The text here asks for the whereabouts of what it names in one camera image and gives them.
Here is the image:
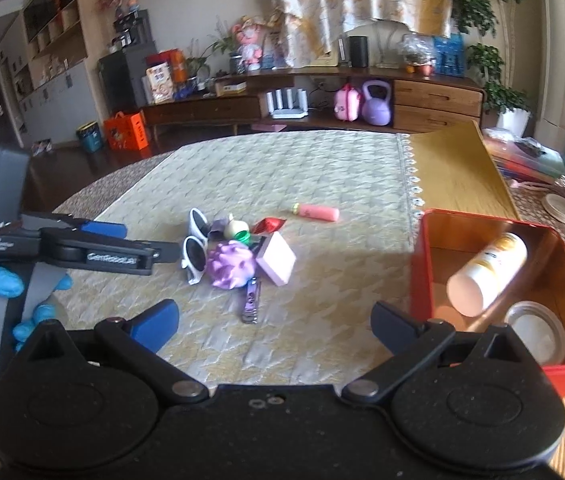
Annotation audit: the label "stack of books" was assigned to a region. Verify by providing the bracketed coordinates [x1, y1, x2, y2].
[483, 127, 565, 191]

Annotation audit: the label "plastic bag of fruit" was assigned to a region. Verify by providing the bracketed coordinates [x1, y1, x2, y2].
[397, 32, 436, 77]

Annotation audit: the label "round beige lid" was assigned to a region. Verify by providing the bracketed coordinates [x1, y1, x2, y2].
[541, 192, 565, 226]

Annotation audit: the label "purple nail clipper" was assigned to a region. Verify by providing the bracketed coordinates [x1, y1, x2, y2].
[241, 277, 262, 324]

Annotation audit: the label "black cabinet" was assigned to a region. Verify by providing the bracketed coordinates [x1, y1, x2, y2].
[97, 47, 156, 116]

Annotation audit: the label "pink tube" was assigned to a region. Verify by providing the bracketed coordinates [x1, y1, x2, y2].
[291, 203, 340, 222]

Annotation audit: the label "white sunglasses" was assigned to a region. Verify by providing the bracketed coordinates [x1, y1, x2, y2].
[181, 208, 212, 286]

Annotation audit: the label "small potted plant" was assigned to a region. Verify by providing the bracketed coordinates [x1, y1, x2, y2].
[185, 40, 228, 91]

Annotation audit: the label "purple kettlebell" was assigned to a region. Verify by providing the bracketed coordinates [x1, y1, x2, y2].
[361, 80, 393, 126]

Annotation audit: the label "pink doll figure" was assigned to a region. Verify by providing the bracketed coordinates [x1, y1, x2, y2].
[231, 15, 268, 73]

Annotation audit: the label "cream patterned tablecloth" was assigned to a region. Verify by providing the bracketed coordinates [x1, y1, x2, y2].
[52, 132, 423, 396]

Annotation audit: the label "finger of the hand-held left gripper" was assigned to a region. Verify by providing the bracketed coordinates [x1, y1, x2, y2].
[20, 212, 128, 241]
[40, 227, 178, 276]

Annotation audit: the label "wooden wall shelf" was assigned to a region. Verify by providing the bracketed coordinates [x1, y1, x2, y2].
[0, 0, 88, 91]

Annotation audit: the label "tall potted plant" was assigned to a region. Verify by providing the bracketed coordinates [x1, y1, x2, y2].
[450, 0, 533, 138]

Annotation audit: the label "printed snack box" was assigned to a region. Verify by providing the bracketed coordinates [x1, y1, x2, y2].
[145, 61, 176, 104]

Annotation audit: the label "clear round jar lid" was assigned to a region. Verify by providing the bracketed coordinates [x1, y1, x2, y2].
[504, 301, 565, 366]

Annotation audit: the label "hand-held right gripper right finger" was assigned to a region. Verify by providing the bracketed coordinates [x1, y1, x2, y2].
[341, 301, 543, 405]

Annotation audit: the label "purple spiky ball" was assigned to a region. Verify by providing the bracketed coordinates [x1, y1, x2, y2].
[206, 240, 256, 291]

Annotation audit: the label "yellow cloth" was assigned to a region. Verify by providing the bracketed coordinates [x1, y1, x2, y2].
[403, 121, 521, 221]

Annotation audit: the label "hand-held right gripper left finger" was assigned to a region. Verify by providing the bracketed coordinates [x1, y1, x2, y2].
[15, 300, 209, 403]

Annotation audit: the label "black coffee machine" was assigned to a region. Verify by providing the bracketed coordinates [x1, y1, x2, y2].
[112, 10, 150, 51]

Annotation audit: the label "black speaker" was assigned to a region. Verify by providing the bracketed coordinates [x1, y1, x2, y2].
[350, 36, 369, 68]

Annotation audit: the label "blue packs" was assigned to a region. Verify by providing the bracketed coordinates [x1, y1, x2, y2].
[433, 34, 466, 78]

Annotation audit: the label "wooden TV cabinet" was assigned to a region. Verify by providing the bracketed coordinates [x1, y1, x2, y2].
[140, 67, 486, 136]

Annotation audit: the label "white bottle with yellow label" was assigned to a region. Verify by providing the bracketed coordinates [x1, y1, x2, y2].
[446, 232, 528, 317]

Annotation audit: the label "pink toy backpack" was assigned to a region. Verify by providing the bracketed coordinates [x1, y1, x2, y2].
[333, 84, 363, 122]

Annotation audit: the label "small bottle with green cap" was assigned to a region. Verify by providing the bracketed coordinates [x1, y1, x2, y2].
[223, 213, 252, 246]

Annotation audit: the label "cream fan-shaped object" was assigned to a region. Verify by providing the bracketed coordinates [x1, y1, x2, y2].
[367, 19, 413, 68]

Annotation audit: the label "orange gift bag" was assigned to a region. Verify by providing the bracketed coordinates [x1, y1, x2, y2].
[104, 111, 152, 152]

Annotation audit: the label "orange red bag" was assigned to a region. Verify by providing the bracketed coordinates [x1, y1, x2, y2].
[160, 49, 186, 86]

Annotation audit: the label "small cardboard box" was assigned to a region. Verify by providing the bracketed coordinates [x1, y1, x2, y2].
[215, 80, 248, 97]

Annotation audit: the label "red tin box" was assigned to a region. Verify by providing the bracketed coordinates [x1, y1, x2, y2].
[409, 208, 565, 397]

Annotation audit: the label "white router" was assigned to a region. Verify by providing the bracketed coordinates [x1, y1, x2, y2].
[265, 88, 310, 119]

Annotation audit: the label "teal bucket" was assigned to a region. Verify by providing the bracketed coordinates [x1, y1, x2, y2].
[76, 121, 103, 153]

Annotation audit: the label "red candy wrapper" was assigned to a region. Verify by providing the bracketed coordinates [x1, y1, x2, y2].
[252, 216, 283, 235]

